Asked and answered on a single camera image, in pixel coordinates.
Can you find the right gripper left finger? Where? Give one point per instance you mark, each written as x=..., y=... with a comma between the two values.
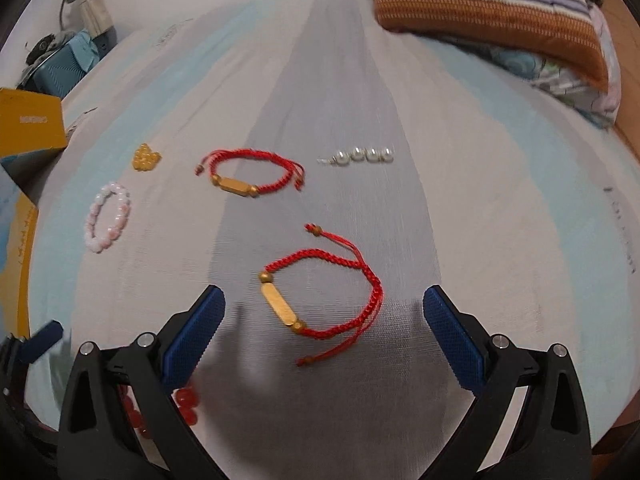
x=96, y=439

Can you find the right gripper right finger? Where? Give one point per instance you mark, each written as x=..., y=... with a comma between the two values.
x=550, y=439

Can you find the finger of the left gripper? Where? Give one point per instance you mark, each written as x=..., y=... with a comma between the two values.
x=39, y=344

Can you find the yellow blue cardboard box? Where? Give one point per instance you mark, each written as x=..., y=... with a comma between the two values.
x=32, y=134

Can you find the striped bed sheet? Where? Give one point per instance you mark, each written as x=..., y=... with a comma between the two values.
x=200, y=151

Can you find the floral pillow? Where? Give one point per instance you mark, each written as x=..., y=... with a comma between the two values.
x=599, y=107

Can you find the wooden bed headboard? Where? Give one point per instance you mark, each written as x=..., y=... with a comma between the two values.
x=626, y=37

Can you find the striped colourful pillow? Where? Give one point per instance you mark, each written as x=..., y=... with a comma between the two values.
x=560, y=30

